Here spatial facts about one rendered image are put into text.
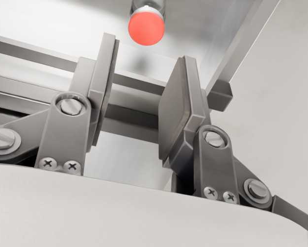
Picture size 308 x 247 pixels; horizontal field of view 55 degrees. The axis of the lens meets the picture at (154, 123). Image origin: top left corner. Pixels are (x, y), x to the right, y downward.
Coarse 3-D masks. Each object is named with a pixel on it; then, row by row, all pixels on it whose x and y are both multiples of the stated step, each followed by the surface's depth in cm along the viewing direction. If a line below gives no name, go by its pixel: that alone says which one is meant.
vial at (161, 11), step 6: (132, 0) 18; (138, 0) 17; (144, 0) 17; (150, 0) 17; (156, 0) 17; (162, 0) 18; (132, 6) 17; (138, 6) 17; (144, 6) 17; (150, 6) 17; (156, 6) 17; (162, 6) 17; (132, 12) 17; (156, 12) 16; (162, 12) 17; (162, 18) 17
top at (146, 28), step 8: (136, 16) 16; (144, 16) 16; (152, 16) 16; (128, 24) 16; (136, 24) 16; (144, 24) 16; (152, 24) 16; (160, 24) 16; (128, 32) 17; (136, 32) 17; (144, 32) 17; (152, 32) 17; (160, 32) 17; (136, 40) 17; (144, 40) 17; (152, 40) 17
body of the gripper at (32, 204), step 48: (0, 192) 6; (48, 192) 6; (96, 192) 7; (144, 192) 7; (0, 240) 5; (48, 240) 5; (96, 240) 6; (144, 240) 6; (192, 240) 6; (240, 240) 7; (288, 240) 7
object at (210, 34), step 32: (0, 0) 20; (32, 0) 20; (64, 0) 20; (96, 0) 20; (128, 0) 20; (192, 0) 20; (224, 0) 20; (256, 0) 17; (0, 32) 19; (32, 32) 20; (64, 32) 21; (96, 32) 22; (192, 32) 22; (224, 32) 20; (128, 64) 21; (160, 64) 22; (224, 64) 20
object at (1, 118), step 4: (0, 108) 25; (0, 112) 25; (4, 112) 25; (8, 112) 25; (12, 112) 26; (16, 112) 26; (20, 112) 26; (0, 116) 25; (4, 116) 25; (8, 116) 25; (12, 116) 25; (16, 116) 25; (20, 116) 25; (24, 116) 26; (0, 120) 25; (4, 120) 25; (8, 120) 25; (12, 120) 25; (0, 124) 24
